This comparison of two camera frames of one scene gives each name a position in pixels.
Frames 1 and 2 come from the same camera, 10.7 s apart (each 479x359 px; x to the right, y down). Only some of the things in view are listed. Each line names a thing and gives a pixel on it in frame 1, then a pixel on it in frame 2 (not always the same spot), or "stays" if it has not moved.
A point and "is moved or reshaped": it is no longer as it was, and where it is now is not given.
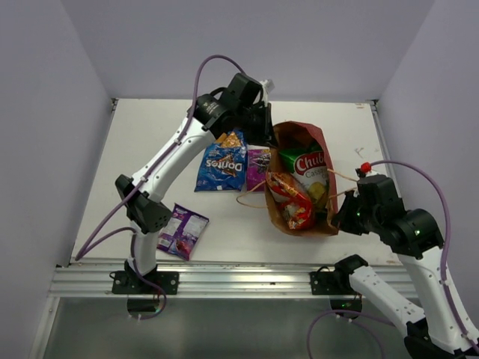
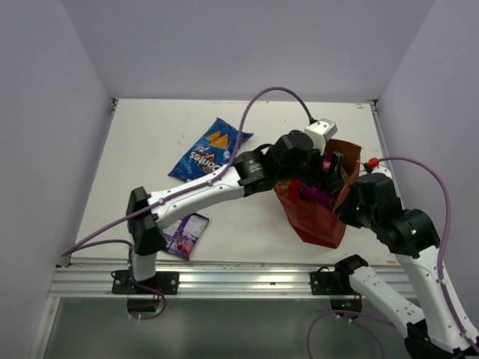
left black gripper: [266, 134] to [328, 180]
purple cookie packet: [183, 232] stays
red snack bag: [296, 208] is moved or reshaped
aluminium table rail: [211, 280] stays
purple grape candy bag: [257, 162] is moved or reshaped
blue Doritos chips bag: [223, 164] is moved or reshaped
